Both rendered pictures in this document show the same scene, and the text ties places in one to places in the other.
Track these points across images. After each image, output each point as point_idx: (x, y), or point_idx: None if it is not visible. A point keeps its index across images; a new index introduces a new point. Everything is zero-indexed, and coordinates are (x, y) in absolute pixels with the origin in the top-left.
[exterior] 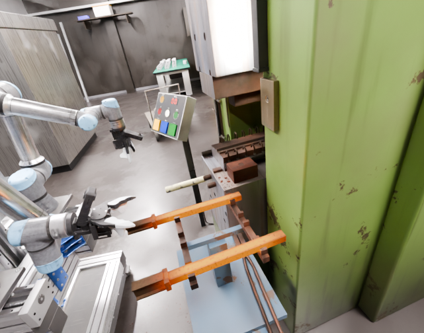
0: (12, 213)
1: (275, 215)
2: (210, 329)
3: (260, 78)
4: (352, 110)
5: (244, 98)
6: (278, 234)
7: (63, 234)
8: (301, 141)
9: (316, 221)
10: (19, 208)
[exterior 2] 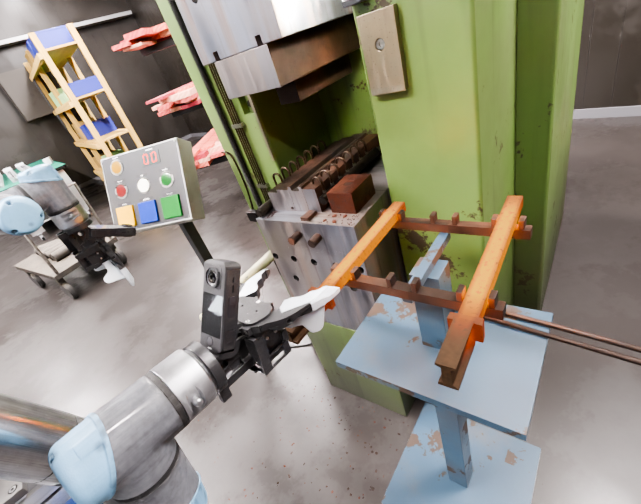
0: (4, 449)
1: (421, 235)
2: (503, 399)
3: (357, 18)
4: (493, 20)
5: (307, 85)
6: (513, 199)
7: (211, 392)
8: (463, 74)
9: (489, 199)
10: (18, 424)
